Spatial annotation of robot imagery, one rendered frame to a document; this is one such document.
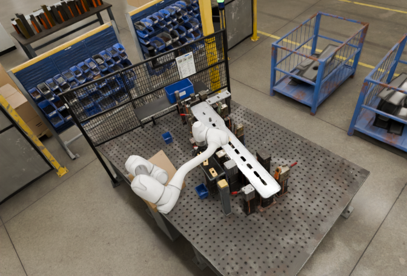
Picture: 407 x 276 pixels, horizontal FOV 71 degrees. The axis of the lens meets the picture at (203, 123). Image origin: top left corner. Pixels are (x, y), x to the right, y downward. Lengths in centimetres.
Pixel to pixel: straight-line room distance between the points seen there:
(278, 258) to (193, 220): 78
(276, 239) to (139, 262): 157
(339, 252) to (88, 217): 288
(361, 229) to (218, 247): 165
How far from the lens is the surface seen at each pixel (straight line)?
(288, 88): 473
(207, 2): 325
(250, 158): 266
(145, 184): 190
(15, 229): 447
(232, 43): 579
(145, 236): 358
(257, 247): 258
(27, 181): 457
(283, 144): 317
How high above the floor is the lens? 310
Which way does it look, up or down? 44 degrees down
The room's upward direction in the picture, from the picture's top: 11 degrees counter-clockwise
